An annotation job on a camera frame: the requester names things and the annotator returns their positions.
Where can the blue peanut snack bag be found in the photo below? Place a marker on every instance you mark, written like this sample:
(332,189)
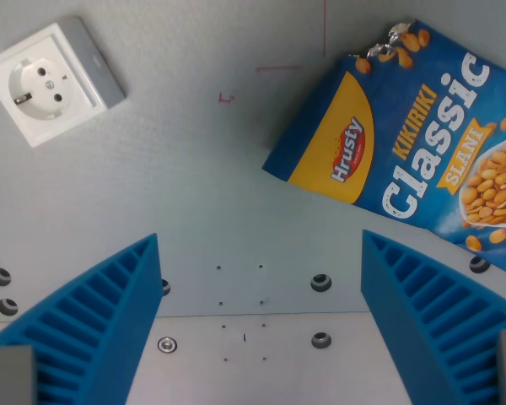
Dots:
(409,139)

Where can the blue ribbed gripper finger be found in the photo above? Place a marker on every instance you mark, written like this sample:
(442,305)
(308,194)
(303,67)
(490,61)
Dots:
(430,308)
(97,312)

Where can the white wall power socket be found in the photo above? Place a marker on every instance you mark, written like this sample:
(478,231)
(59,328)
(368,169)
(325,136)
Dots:
(50,84)

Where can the silver screw in table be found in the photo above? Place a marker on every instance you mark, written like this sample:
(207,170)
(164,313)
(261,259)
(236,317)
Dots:
(167,344)

